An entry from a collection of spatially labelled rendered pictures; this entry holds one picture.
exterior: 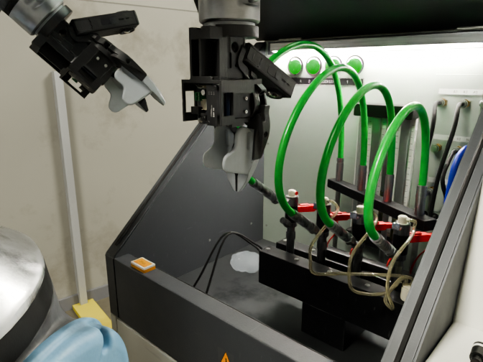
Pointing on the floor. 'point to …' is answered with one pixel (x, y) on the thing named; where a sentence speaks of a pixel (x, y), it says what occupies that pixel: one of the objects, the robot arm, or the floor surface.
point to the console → (472, 277)
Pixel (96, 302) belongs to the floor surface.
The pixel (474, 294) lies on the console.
